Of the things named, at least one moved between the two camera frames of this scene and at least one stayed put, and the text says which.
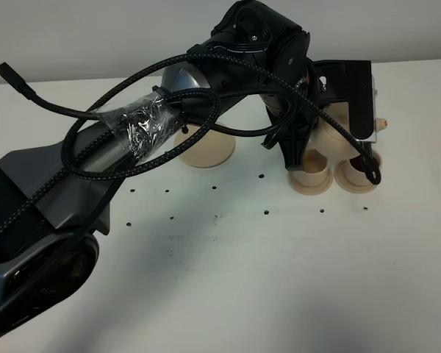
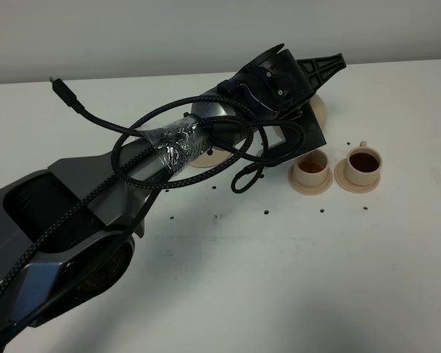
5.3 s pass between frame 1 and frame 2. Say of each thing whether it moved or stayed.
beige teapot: moved
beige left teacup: stayed
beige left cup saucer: stayed
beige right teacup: stayed
